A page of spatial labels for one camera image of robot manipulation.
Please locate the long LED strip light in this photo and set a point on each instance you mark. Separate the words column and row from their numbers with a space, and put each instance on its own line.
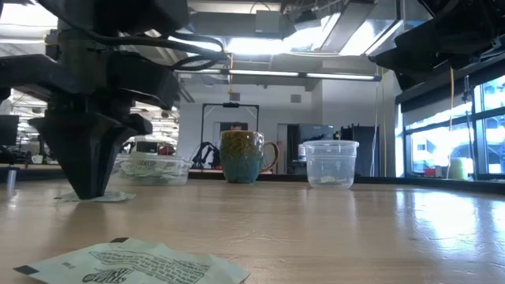
column 264, row 73

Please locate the grey wall vent grille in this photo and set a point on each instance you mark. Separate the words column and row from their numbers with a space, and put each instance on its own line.
column 234, row 96
column 296, row 98

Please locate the bright ceiling light panel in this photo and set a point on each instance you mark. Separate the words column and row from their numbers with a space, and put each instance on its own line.
column 252, row 45

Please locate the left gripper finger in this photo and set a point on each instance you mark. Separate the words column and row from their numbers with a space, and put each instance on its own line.
column 67, row 150
column 106, row 146

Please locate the white cup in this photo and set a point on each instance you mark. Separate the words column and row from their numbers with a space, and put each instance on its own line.
column 37, row 159

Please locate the clear rectangular plastic container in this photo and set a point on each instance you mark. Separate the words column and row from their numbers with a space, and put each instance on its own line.
column 190, row 169

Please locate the small grey framed monitor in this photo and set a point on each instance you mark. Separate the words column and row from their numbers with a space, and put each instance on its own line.
column 147, row 147

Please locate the clear round plastic container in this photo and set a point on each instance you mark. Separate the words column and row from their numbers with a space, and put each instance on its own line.
column 330, row 165

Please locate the large glass window wall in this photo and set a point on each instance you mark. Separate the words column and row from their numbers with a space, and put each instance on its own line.
column 434, row 142

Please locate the black gantry frame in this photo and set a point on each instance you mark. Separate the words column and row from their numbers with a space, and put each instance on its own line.
column 230, row 105

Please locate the dark grey equipment box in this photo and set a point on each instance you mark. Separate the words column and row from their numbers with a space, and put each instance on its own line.
column 315, row 136

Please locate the black background robot arm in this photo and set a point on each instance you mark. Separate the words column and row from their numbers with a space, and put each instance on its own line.
column 205, row 155

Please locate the person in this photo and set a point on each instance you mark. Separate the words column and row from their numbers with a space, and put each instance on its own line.
column 236, row 126

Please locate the light green cup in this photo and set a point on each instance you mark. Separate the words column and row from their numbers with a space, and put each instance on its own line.
column 458, row 169

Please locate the small red box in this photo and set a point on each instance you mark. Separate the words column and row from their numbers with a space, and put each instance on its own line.
column 166, row 150

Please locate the black fabric enclosure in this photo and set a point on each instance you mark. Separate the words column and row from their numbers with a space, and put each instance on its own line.
column 361, row 150

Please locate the green brown ceramic mug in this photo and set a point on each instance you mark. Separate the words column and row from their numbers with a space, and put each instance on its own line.
column 240, row 158

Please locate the red container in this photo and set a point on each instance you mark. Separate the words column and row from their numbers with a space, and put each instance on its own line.
column 430, row 172

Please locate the white wipes canister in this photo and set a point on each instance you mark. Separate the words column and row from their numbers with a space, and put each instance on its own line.
column 302, row 153

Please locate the white Stevia sweetener packet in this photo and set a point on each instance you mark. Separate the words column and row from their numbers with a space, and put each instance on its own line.
column 158, row 268
column 158, row 162
column 158, row 180
column 118, row 196

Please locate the grey ceiling box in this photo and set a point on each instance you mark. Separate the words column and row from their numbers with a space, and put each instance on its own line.
column 268, row 21

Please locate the green white Truvia packet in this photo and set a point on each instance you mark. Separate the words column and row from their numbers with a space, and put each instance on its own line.
column 330, row 180

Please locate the black aluminium table frame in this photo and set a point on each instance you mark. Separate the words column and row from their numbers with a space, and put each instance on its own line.
column 434, row 183

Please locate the black computer monitor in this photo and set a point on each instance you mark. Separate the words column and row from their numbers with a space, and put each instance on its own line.
column 8, row 130

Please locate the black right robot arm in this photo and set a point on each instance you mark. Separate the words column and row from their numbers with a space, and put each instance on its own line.
column 453, row 35

